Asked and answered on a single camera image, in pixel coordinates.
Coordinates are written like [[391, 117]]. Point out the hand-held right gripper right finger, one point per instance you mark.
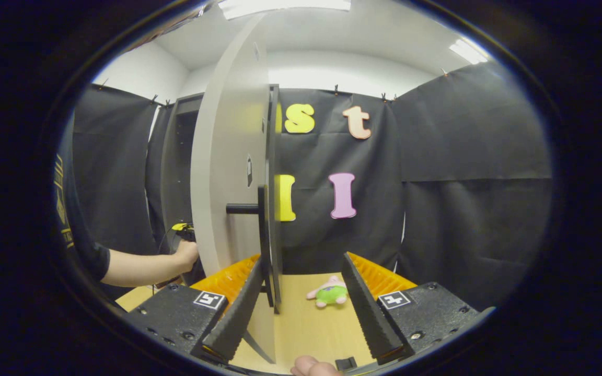
[[366, 313]]

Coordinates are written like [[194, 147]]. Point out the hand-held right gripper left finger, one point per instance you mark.
[[238, 313]]

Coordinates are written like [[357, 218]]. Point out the grey cabinet door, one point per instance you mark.
[[228, 156]]

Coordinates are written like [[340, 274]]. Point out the pink and green plush toy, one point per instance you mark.
[[331, 296]]

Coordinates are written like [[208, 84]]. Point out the black backdrop cloth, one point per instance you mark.
[[463, 209]]

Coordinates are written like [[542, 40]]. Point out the long ceiling light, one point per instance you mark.
[[285, 7]]

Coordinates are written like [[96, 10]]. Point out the small ceiling light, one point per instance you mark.
[[468, 51]]

